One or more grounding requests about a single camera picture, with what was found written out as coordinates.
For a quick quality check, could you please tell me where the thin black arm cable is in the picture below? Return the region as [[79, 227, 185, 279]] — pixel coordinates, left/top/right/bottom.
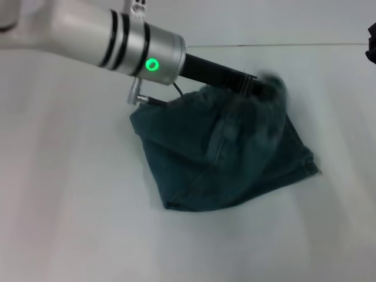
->
[[137, 82, 184, 107]]

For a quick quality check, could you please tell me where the blue denim shorts basketball embroidery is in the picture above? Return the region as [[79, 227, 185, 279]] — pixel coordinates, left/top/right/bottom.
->
[[129, 69, 321, 211]]

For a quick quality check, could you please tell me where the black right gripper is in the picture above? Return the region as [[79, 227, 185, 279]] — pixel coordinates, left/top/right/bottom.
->
[[364, 25, 376, 64]]

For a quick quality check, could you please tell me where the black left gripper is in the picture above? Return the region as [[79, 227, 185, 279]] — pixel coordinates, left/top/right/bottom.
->
[[178, 52, 266, 97]]

